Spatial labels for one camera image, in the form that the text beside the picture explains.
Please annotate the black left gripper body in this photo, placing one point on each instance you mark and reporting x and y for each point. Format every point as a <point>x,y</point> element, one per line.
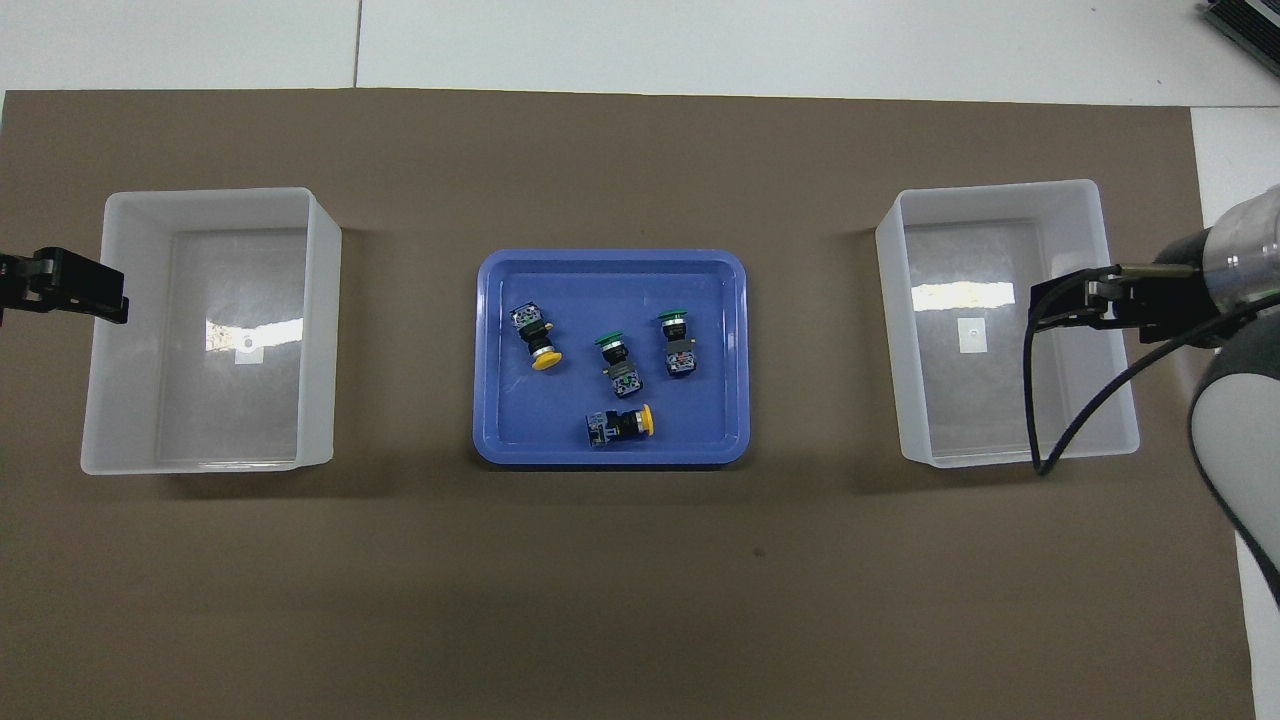
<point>15,285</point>

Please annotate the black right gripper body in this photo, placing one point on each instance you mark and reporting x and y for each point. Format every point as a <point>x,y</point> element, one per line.
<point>1170,300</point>

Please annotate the green push button switch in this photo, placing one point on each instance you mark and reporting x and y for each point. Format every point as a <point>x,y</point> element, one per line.
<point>618,365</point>
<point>678,350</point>

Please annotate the yellow push button switch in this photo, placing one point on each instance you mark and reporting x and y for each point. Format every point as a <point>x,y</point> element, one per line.
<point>625,425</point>
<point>540,345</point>

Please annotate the white paper label sticker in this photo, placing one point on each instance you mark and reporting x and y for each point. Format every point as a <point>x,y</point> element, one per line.
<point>247,352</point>
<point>971,336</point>

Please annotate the translucent white plastic box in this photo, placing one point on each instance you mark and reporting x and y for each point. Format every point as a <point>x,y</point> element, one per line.
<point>980,420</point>
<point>240,410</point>

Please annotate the dark grey ribbed device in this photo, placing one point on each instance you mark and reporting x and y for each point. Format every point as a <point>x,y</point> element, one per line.
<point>1250,25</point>

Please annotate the blue plastic tray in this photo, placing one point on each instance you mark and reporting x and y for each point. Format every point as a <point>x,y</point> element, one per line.
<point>700,300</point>

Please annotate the brown paper table mat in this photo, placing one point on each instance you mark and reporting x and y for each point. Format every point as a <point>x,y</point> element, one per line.
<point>640,600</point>

